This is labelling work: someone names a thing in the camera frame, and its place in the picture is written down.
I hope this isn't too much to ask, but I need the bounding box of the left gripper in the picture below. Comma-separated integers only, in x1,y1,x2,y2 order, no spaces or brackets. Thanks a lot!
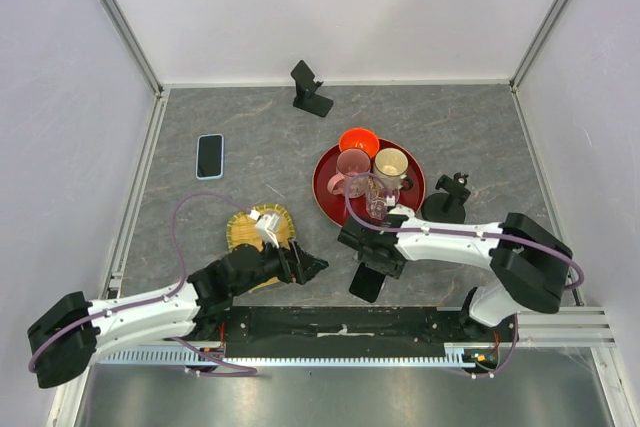
232,232,328,296

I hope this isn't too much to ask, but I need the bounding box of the black phone teal case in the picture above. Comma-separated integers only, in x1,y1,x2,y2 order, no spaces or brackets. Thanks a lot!
349,263,386,303

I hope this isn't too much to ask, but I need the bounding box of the black round base phone stand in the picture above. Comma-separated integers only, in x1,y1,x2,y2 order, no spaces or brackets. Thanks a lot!
421,172,471,224

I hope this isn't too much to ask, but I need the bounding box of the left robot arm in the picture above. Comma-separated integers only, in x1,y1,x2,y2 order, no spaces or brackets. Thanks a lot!
27,240,329,389

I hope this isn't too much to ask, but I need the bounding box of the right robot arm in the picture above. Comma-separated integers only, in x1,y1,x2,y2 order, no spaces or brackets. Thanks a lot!
338,206,573,341

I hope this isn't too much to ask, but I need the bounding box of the blue case phone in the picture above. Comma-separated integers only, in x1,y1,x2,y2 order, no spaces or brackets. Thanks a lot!
196,134,225,180

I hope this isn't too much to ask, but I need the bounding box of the black folding phone stand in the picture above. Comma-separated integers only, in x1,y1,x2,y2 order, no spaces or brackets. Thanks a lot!
291,60,334,118

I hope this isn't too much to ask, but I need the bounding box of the clear glass tumbler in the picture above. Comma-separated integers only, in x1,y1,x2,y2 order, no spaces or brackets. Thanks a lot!
365,178,400,220

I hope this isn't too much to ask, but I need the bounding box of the yellow bamboo basket tray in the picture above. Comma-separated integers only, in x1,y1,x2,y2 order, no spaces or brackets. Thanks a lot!
226,204,296,296

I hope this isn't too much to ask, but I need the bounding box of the pink ghost mug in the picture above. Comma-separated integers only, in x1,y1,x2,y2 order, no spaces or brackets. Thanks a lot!
327,149,371,199

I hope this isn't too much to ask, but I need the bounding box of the red round tray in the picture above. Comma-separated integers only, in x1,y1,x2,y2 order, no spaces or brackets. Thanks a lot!
312,138,427,227

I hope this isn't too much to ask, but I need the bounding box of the orange bowl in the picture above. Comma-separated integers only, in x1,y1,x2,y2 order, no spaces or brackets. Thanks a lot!
338,127,380,158

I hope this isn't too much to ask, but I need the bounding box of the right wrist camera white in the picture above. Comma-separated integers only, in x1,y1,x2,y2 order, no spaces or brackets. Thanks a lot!
385,195,416,222

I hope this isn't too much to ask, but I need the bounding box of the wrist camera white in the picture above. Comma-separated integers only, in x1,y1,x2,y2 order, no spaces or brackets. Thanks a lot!
248,209,281,248
385,195,416,222

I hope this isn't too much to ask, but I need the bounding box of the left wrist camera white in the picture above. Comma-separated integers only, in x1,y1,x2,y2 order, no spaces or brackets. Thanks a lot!
248,209,281,248

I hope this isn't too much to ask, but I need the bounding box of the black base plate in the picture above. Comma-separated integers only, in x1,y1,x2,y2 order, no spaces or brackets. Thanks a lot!
186,306,512,359

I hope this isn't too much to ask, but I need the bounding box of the cream mug black handle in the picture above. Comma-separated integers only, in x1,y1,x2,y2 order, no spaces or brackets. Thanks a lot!
373,148,413,192

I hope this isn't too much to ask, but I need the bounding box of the slotted cable duct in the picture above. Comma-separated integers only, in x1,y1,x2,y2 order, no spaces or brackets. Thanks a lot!
99,344,478,369

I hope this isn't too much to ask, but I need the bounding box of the right aluminium frame post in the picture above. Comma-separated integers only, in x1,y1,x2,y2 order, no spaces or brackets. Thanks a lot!
508,0,601,93

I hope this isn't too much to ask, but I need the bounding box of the aluminium frame post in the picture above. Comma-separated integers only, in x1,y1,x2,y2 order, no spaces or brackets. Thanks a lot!
508,0,601,93
99,0,164,97

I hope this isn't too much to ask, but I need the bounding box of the left aluminium frame post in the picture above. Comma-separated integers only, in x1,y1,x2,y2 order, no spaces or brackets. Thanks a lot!
99,0,164,97

